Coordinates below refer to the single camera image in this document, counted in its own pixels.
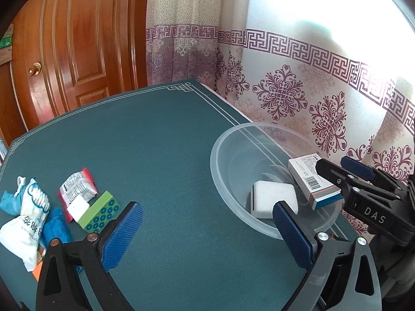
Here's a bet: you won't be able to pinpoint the blue cracker packet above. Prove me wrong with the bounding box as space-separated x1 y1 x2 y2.
41 207 73 247

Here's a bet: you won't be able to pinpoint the blue towel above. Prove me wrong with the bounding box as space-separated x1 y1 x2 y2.
0 191 23 216

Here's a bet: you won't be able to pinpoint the white blue medicine box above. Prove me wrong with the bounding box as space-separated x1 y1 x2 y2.
288 153 343 211

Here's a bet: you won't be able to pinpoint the orange yellow block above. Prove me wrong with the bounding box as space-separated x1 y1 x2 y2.
32 246 46 281

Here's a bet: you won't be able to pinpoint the white cotton swab bag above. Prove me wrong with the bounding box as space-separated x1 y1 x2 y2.
1 176 51 272

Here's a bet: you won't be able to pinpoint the white square block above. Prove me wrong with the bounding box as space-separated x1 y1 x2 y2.
250 180 298 219

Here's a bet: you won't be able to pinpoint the clear plastic bowl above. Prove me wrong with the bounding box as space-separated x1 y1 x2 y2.
210 123 341 239

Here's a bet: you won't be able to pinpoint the green block blue dots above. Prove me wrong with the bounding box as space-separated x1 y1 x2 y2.
77 191 120 234

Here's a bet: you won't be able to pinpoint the red white snack packet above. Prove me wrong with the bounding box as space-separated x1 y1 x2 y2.
58 168 98 223

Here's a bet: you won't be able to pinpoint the purple patterned curtain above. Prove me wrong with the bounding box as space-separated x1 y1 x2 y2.
145 0 415 237

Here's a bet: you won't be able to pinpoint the brass door knob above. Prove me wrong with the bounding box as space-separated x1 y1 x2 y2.
27 62 42 76

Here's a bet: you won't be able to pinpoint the wooden door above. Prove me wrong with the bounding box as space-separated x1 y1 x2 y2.
1 0 147 145

